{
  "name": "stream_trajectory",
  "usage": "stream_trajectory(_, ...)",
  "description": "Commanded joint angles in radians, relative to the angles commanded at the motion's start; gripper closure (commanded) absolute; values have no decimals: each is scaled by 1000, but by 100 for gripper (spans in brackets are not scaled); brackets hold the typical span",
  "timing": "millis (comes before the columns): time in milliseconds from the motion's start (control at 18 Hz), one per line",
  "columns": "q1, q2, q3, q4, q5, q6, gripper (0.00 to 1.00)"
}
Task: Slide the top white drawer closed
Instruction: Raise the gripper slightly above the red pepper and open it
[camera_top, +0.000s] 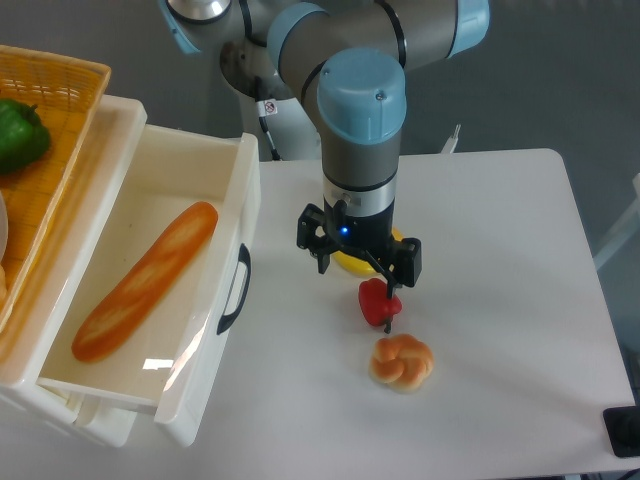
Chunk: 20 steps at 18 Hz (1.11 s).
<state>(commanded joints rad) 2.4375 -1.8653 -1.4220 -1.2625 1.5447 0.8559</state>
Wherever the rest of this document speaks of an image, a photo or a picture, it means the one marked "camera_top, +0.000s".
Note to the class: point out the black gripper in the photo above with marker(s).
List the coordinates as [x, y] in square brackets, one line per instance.
[367, 238]

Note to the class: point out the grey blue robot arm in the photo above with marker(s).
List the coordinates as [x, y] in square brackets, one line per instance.
[347, 71]

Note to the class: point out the white drawer cabinet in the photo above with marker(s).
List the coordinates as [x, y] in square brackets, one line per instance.
[95, 180]

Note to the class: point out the yellow bell pepper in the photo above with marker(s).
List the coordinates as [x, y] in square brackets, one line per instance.
[355, 265]

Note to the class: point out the red bell pepper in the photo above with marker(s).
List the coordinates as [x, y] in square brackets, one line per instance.
[376, 307]

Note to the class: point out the knotted bread roll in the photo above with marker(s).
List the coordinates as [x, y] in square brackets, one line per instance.
[401, 362]

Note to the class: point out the orange baguette bread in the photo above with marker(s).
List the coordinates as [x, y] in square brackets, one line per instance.
[124, 309]

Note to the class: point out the black device at edge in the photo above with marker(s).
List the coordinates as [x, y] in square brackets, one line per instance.
[622, 425]

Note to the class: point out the yellow wicker basket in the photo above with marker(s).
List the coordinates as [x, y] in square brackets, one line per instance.
[67, 92]

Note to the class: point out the green bell pepper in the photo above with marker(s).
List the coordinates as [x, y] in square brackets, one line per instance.
[24, 138]

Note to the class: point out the white plate in basket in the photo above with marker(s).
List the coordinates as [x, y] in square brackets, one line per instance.
[4, 227]

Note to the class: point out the black top drawer handle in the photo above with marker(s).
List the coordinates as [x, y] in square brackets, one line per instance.
[238, 291]

